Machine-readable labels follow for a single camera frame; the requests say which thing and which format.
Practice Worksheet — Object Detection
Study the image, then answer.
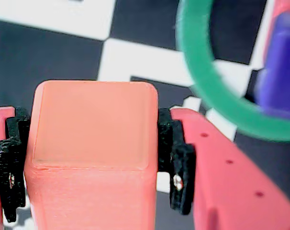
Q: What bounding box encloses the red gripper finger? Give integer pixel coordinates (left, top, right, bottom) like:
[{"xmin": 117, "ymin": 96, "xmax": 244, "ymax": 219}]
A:
[
  {"xmin": 0, "ymin": 106, "xmax": 31, "ymax": 230},
  {"xmin": 156, "ymin": 107, "xmax": 290, "ymax": 230}
]

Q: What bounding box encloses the orange cube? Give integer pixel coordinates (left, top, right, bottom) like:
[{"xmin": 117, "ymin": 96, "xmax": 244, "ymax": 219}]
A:
[{"xmin": 23, "ymin": 80, "xmax": 159, "ymax": 230}]

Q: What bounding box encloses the blue cube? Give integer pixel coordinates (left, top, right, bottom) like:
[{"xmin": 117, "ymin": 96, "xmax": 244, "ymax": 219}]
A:
[{"xmin": 254, "ymin": 11, "xmax": 290, "ymax": 113}]

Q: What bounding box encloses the black white marker board mat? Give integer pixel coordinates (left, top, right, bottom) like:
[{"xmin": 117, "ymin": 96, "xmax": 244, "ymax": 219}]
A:
[{"xmin": 0, "ymin": 0, "xmax": 290, "ymax": 230}]

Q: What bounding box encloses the green ring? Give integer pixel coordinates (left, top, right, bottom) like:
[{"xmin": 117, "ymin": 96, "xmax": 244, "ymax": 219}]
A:
[{"xmin": 175, "ymin": 0, "xmax": 290, "ymax": 144}]

